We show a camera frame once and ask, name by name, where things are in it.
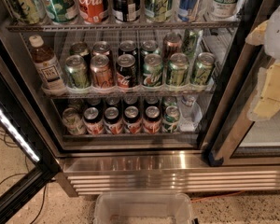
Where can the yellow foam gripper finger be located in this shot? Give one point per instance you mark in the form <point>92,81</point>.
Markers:
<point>256,37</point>
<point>266,102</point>

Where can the green 7up can front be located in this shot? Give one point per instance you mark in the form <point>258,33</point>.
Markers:
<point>152,70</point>

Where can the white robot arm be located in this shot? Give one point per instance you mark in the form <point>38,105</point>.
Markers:
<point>272,36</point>

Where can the green can front right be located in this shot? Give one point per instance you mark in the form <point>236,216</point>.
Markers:
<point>203,68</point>

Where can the green tall can back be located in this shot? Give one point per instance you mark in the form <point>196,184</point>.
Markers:
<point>191,40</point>

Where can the closed right fridge door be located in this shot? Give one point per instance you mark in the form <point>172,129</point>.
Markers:
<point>237,136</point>

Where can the blue bottle top shelf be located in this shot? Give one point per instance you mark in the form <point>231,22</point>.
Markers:
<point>187,10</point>

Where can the red-brown can back row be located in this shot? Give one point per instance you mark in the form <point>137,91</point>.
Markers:
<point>171,44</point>

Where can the green can back row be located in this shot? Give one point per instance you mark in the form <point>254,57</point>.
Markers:
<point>149,47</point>

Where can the green can row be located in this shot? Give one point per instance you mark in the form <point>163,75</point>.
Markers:
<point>149,47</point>
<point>170,119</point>

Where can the green can bottom row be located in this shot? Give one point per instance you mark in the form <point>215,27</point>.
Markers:
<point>170,119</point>

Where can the black can back row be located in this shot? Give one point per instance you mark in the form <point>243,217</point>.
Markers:
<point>128,47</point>

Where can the black cola can front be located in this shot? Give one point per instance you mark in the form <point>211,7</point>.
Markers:
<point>126,71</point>

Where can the steel fridge cabinet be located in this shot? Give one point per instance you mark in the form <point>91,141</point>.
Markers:
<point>125,162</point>

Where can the orange can back row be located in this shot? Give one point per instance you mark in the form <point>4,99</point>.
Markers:
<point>102,47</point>

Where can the orange soda can front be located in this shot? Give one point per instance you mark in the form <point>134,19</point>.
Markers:
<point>101,72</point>

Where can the red cola bottle top shelf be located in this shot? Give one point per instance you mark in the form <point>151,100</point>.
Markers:
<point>93,11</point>

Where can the dark can back left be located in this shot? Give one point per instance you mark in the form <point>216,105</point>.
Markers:
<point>82,49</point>

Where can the green can front left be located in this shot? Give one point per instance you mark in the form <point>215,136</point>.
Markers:
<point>77,72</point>

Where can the green bottle top shelf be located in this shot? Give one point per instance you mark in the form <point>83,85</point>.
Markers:
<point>61,11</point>

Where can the pale can bottom left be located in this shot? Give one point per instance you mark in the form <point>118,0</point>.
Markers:
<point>73,122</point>

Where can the open fridge door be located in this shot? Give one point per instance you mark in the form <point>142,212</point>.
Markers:
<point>23,173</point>

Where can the zero sugar bottle top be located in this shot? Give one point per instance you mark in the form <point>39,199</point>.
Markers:
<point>222,9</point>

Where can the clear water bottle bottom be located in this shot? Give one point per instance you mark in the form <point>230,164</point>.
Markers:
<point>191,113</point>

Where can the yellow green bottle top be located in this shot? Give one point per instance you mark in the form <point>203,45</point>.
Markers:
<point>158,10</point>

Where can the black label bottle top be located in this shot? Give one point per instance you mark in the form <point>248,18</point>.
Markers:
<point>126,10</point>

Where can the clear plastic bin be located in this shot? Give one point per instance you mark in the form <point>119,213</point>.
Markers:
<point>143,207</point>

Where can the brown tea bottle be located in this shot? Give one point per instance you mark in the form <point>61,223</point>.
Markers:
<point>47,65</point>

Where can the olive bottle top left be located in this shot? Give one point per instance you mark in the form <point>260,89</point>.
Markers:
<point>28,11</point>

